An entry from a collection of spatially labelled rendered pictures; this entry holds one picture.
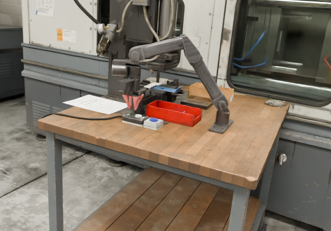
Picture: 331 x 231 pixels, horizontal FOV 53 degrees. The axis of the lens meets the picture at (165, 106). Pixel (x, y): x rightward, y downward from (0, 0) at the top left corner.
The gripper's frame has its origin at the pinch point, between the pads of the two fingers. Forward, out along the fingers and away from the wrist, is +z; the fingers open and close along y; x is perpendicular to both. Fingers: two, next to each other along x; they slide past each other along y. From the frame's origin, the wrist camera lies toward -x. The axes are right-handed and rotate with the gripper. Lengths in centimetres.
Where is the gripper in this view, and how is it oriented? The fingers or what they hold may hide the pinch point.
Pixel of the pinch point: (132, 107)
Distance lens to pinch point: 156.5
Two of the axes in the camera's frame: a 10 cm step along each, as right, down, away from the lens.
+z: -0.8, 9.5, 3.0
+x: 4.2, -2.4, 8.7
